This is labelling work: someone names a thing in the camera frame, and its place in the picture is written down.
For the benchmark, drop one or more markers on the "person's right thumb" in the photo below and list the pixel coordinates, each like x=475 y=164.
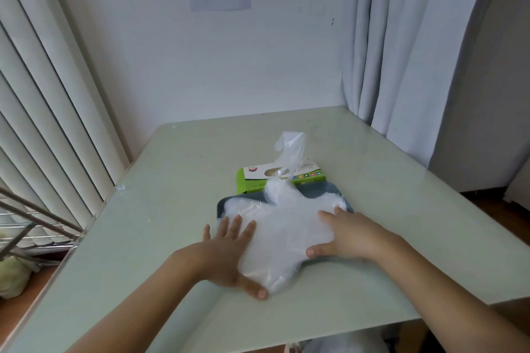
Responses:
x=318 y=250

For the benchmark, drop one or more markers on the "white vertical blinds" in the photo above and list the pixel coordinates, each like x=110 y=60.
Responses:
x=45 y=108

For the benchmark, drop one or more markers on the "pale green cloth bundle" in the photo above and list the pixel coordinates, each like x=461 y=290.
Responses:
x=14 y=278

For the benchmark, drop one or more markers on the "person's left little finger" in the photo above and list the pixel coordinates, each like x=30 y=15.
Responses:
x=206 y=232

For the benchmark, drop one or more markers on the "person's left forearm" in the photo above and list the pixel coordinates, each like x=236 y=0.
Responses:
x=136 y=307

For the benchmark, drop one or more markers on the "green plastic bag box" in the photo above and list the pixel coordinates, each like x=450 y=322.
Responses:
x=252 y=183

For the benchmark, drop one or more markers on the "clear plastic bag tuft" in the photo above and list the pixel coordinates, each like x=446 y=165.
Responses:
x=292 y=150

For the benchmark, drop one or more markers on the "dark blue tray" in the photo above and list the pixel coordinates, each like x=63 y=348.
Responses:
x=225 y=203

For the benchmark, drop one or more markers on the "person's left thumb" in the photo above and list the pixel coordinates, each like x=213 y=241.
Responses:
x=254 y=288

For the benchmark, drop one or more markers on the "white fabric curtain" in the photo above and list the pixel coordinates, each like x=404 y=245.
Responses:
x=405 y=55

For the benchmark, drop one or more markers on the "person's right hand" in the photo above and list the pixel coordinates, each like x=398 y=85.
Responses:
x=356 y=237

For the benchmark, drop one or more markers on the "person's left hand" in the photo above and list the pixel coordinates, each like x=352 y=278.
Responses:
x=217 y=255

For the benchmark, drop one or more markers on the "person's right forearm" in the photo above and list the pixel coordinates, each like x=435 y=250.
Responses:
x=459 y=297

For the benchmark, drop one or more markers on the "large clear plastic bag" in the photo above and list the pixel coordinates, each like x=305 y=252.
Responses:
x=285 y=232

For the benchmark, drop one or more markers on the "person's white clothing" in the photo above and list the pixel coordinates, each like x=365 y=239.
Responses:
x=343 y=342

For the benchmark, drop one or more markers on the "person's left middle finger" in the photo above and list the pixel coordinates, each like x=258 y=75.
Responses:
x=236 y=226

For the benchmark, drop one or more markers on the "person's right middle finger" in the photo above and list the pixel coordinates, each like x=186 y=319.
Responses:
x=340 y=211

